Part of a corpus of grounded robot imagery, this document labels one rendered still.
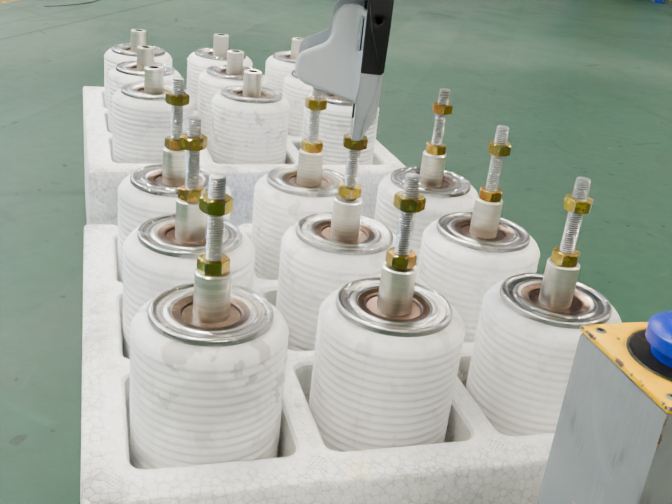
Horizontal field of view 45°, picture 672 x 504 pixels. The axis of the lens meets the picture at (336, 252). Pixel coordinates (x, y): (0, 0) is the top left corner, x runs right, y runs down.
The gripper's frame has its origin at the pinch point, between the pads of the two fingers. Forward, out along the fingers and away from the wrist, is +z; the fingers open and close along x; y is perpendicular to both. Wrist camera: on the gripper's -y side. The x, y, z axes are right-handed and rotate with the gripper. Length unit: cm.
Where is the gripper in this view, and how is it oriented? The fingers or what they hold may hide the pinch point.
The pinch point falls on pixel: (367, 116)
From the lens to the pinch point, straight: 60.3
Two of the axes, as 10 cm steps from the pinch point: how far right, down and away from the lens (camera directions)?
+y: -9.9, -1.0, -0.4
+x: 0.0, 4.1, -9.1
